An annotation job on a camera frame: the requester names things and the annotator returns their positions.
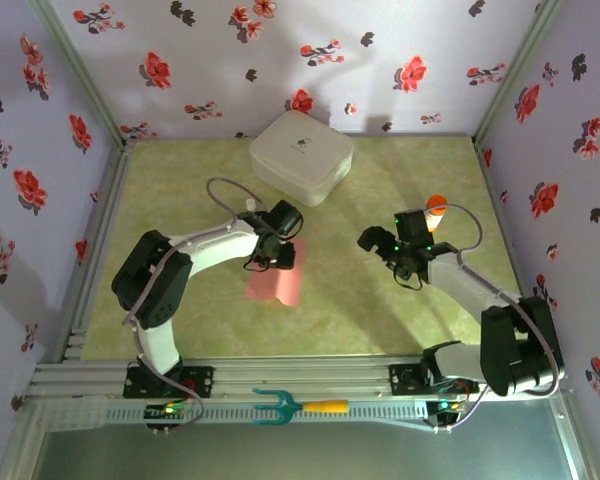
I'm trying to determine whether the pink paper sheet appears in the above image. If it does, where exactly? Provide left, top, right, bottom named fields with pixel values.
left=243, top=238, right=307, bottom=307

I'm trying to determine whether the white square plastic box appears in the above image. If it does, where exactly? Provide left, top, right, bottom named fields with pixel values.
left=248, top=109, right=356, bottom=208

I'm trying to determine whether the orange capped bottle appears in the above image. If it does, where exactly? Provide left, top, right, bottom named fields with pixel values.
left=424, top=194, right=450, bottom=234

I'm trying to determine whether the grey right arm cable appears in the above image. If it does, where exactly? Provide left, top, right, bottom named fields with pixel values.
left=432, top=203, right=566, bottom=434

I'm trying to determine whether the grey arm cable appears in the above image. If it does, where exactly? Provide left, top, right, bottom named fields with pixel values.
left=122, top=177, right=270, bottom=432
left=432, top=203, right=566, bottom=434

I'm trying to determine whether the grey left arm cable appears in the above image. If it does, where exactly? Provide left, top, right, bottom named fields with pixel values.
left=122, top=177, right=270, bottom=432

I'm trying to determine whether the thin aluminium side rail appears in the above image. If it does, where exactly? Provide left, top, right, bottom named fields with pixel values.
left=472, top=134, right=549, bottom=359

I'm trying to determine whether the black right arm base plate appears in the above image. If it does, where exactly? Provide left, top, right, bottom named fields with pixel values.
left=388, top=363, right=481, bottom=396

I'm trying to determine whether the wide aluminium frame rail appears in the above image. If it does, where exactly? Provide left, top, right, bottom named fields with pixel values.
left=27, top=355, right=576, bottom=401

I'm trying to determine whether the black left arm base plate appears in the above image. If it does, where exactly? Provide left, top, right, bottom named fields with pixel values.
left=123, top=364, right=216, bottom=400

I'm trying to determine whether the teal garden fork yellow handle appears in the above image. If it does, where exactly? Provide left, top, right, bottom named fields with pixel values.
left=252, top=387, right=351, bottom=427

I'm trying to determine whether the grey slotted cable duct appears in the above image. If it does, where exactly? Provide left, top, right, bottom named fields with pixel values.
left=44, top=397, right=431, bottom=434

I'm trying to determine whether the grooved aluminium side rail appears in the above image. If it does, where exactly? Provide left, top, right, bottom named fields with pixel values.
left=54, top=139, right=136, bottom=361

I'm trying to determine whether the aluminium frame post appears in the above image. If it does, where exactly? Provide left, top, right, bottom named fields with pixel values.
left=27, top=0, right=131, bottom=146
left=472, top=0, right=566, bottom=144

